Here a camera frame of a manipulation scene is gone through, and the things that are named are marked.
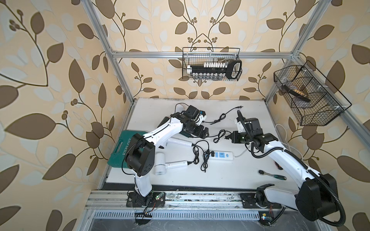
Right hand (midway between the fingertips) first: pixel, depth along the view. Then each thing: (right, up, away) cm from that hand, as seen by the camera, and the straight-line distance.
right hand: (230, 135), depth 85 cm
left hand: (-17, +3, +1) cm, 18 cm away
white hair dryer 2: (-41, -17, -3) cm, 45 cm away
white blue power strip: (-4, -13, +3) cm, 14 cm away
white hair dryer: (+2, +11, +26) cm, 28 cm away
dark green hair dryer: (-27, -1, +13) cm, 30 cm away
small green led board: (-41, -30, -11) cm, 52 cm away
